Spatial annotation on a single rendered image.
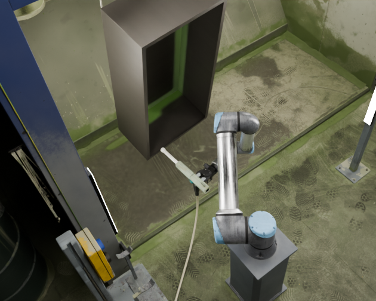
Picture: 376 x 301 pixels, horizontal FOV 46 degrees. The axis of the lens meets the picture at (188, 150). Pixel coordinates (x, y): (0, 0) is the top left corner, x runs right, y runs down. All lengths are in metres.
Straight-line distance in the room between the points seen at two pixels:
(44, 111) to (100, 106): 2.11
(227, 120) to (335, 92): 2.01
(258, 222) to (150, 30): 1.16
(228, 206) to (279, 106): 1.87
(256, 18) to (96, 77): 1.74
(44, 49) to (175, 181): 1.51
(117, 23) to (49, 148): 0.78
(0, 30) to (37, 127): 0.45
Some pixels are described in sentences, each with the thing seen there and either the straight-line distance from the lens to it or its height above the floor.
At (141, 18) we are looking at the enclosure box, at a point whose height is 1.67.
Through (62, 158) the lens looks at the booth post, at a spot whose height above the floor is 1.50.
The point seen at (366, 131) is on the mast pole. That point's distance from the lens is 3.42.
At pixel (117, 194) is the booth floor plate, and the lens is 3.63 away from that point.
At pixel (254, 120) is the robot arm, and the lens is 2.53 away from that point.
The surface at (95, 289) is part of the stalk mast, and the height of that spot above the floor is 1.24.
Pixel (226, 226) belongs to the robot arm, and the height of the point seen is 0.90.
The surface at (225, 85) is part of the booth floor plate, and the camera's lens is 4.31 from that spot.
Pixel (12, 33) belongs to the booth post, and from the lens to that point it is 1.62.
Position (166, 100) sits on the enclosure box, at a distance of 3.53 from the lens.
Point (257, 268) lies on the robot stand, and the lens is 2.59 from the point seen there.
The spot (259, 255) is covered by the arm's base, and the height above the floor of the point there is 0.66.
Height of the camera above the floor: 3.02
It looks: 52 degrees down
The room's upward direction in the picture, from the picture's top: 7 degrees counter-clockwise
